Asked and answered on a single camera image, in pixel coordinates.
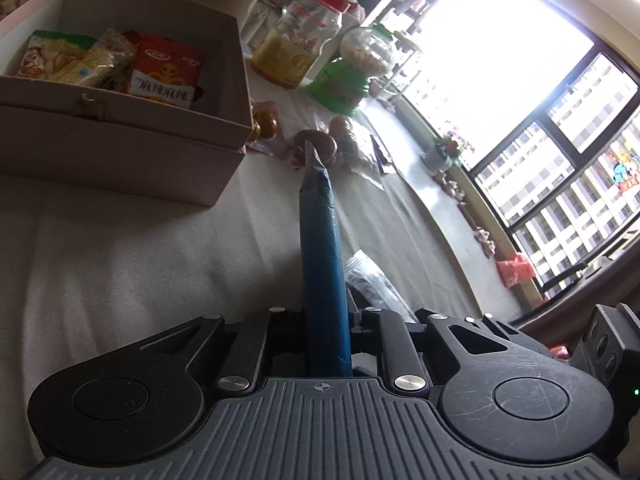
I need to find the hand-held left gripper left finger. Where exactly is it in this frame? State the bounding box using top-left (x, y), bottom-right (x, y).
top-left (135, 307), bottom-right (307, 393)

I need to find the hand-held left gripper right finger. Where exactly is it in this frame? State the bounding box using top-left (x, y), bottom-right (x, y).
top-left (347, 305), bottom-right (551, 393)

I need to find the blue snack packet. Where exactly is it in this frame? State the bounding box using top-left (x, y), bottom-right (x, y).
top-left (297, 140), bottom-right (354, 379)

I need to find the pink cardboard box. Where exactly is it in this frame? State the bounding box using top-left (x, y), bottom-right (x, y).
top-left (0, 0), bottom-right (257, 207)

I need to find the orange-red snack packet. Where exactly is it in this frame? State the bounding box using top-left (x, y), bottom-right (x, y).
top-left (125, 31), bottom-right (206, 111)

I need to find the yellow snack packet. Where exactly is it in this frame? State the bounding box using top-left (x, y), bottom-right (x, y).
top-left (47, 27), bottom-right (139, 89)

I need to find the green snack packet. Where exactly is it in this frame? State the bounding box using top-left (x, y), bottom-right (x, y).
top-left (15, 30), bottom-right (99, 81)

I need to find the dark clear packet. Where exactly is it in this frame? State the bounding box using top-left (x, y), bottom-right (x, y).
top-left (345, 250), bottom-right (417, 324)

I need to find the red packet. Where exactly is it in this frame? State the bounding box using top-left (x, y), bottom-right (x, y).
top-left (495, 254), bottom-right (536, 291)

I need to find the row of small figurines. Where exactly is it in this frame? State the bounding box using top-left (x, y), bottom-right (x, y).
top-left (434, 170), bottom-right (499, 262)

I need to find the white tablecloth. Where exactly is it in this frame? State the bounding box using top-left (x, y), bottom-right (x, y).
top-left (0, 10), bottom-right (501, 463)

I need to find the colourful window decal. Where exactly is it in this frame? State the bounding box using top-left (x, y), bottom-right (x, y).
top-left (600, 135), bottom-right (640, 197)

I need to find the potted plant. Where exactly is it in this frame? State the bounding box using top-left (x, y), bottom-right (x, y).
top-left (420, 127), bottom-right (476, 176)

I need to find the wrapped brown pastry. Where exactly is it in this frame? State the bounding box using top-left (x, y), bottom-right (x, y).
top-left (290, 115), bottom-right (362, 171)

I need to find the packet of yellow round candies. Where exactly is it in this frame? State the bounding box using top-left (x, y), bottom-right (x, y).
top-left (247, 102), bottom-right (284, 154)

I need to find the green gumball machine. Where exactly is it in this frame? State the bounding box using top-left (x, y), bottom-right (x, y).
top-left (306, 24), bottom-right (396, 115)

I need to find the plastic jar with red lid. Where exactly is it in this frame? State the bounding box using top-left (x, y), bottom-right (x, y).
top-left (250, 0), bottom-right (351, 89)

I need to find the black window frame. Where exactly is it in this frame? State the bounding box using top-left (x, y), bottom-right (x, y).
top-left (470, 25), bottom-right (640, 313)

